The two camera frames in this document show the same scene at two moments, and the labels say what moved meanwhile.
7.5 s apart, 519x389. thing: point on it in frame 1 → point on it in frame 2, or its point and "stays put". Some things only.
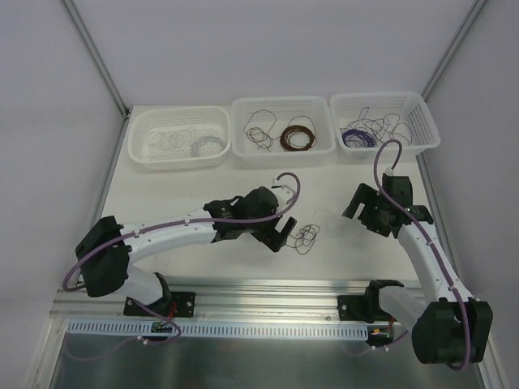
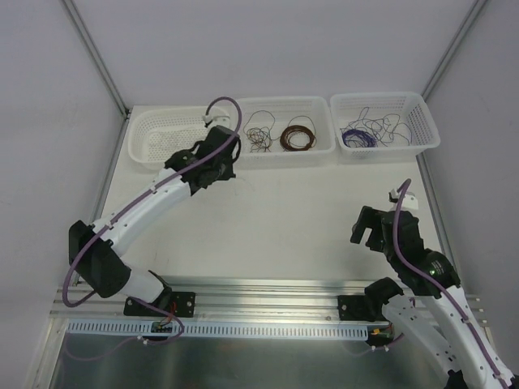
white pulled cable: (335, 218) → (248, 183)
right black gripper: (366, 208) → (369, 228)
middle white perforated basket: (282, 131) stays put
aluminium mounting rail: (220, 299) stays put
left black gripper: (272, 233) → (219, 173)
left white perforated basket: (179, 136) stays put
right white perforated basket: (363, 121) stays put
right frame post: (473, 13) stays put
